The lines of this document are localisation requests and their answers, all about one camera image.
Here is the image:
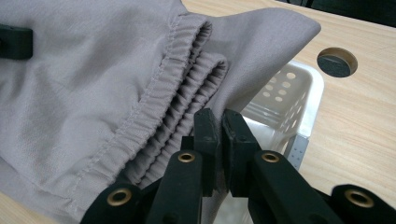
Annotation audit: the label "round desk cable hole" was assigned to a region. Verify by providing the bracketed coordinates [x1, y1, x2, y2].
[316, 47, 359, 78]

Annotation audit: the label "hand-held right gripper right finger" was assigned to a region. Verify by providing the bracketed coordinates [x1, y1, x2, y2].
[221, 108, 262, 199]

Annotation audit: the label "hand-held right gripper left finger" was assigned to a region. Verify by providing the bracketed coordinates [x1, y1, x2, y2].
[181, 107, 223, 198]

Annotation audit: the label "white perforated plastic basket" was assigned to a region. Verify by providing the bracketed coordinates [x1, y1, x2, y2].
[212, 60, 325, 224]

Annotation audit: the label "grey pants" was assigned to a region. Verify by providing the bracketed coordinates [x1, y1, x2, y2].
[0, 0, 322, 224]

